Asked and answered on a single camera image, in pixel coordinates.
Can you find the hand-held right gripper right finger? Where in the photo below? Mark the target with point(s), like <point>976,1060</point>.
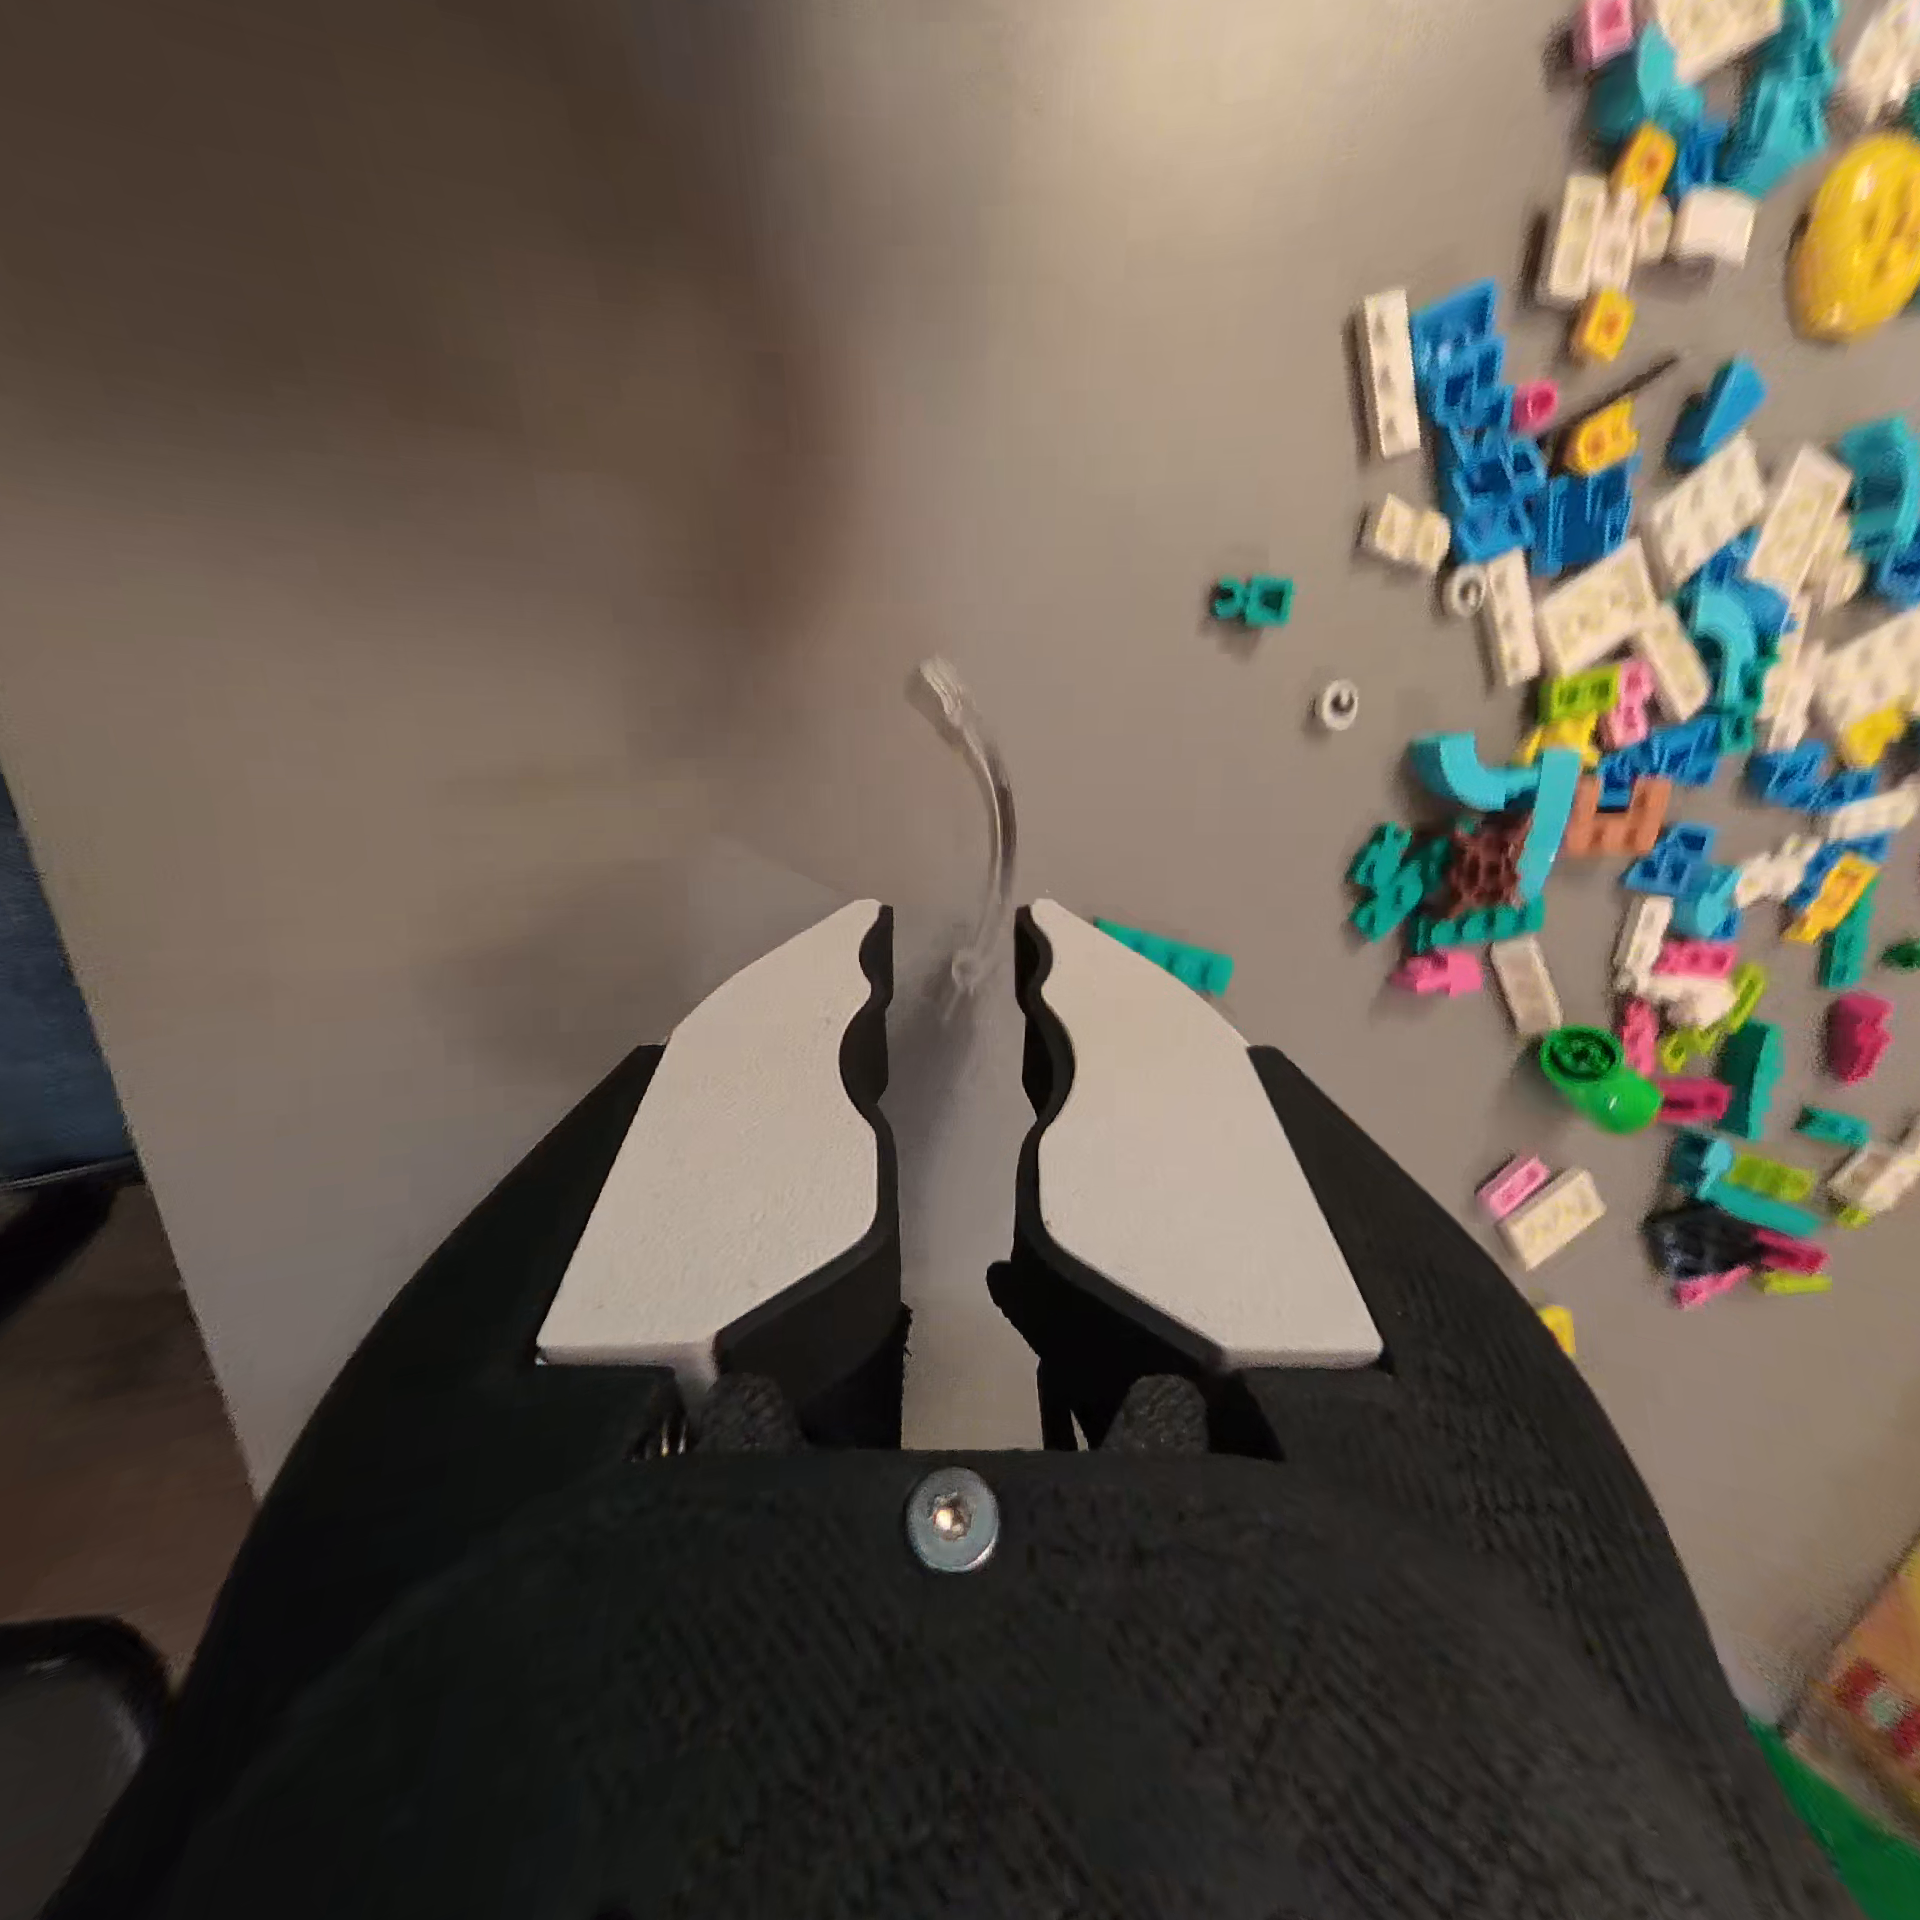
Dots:
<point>1185,1186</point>

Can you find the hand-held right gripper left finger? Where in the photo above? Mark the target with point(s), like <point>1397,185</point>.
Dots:
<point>735,1171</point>

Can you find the clear curved plastic piece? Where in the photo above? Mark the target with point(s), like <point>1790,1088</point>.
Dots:
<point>994,811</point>

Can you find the grey desk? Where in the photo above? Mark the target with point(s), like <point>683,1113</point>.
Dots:
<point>1199,302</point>

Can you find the long teal toy brick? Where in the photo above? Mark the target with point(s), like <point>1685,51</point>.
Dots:
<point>1177,961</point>

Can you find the green round wheel piece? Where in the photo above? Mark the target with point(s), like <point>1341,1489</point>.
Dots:
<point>1598,1074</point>

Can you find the small teal toy brick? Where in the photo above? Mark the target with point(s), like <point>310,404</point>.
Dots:
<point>1252,602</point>

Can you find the dark blue cloth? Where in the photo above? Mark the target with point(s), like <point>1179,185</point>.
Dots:
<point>51,991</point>

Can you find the pile of colourful toy bricks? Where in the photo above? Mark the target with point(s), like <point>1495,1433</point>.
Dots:
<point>1679,602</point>

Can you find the orange cardboard box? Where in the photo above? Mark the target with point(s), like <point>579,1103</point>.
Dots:
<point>1875,1680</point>

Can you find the black chair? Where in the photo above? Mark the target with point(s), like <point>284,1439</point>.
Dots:
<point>67,1742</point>

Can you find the yellow round dome piece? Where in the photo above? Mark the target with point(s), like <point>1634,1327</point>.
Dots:
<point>1859,240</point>

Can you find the green base plate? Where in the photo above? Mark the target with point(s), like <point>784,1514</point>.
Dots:
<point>1853,1838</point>

